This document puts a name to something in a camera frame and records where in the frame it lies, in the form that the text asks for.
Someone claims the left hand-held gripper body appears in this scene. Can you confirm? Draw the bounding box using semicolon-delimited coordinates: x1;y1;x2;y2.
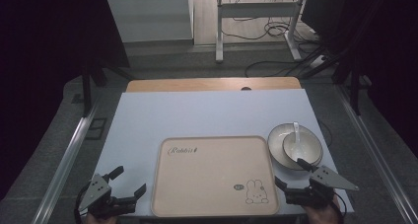
78;174;137;219

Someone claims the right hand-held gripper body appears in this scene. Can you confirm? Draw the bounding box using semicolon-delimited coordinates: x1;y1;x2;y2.
284;165;360;209

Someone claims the white bowl with dark rim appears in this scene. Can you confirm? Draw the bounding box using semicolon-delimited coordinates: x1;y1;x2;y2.
282;130;323;168

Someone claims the person's left hand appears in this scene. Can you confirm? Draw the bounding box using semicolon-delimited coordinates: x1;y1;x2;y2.
84;212;118;224

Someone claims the person's right hand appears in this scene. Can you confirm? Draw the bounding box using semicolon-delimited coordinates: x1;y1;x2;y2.
304;194;343;224

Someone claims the white ceramic spoon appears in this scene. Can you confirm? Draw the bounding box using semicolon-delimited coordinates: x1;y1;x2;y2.
291;120;309;163

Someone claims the white ceramic bowl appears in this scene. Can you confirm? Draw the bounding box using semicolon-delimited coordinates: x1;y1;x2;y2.
266;122;325;172

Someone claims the dark floor hatch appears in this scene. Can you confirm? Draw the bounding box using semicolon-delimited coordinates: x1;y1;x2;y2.
85;116;108;141

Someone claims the beige tray with rabbit print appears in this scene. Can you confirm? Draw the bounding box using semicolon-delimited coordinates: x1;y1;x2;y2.
150;135;281;218

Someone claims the black stand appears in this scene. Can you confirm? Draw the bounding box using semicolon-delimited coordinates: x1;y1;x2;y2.
80;60;136;118
297;42;364;117

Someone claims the white board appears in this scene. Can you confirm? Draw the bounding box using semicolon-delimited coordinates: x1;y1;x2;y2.
93;88;356;217

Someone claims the white power strip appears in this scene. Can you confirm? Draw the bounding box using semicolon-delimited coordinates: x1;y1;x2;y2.
310;53;330;69

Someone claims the wooden table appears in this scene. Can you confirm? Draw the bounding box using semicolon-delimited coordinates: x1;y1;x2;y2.
125;76;303;94

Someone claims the black curtain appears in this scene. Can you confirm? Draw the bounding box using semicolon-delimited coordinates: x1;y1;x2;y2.
0;0;130;202
300;0;418;150

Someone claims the white cabinet panel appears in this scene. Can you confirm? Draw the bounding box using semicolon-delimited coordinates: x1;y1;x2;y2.
104;0;195;44

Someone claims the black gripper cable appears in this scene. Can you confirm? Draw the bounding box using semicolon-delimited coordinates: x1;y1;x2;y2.
332;190;348;224
73;182;92;224

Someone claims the thin black cable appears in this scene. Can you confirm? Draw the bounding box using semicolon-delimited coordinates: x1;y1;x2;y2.
316;119;334;148

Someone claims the metal rail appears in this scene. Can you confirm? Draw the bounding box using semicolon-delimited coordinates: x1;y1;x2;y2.
334;85;418;224
31;94;102;224

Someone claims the black floor cable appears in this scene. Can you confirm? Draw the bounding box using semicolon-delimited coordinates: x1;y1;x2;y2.
244;54;321;79

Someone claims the tangle of black cables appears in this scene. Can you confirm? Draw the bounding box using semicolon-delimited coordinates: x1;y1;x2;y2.
220;0;318;43

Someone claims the white metal desk frame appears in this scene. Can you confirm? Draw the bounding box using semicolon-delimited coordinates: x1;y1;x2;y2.
215;0;311;65

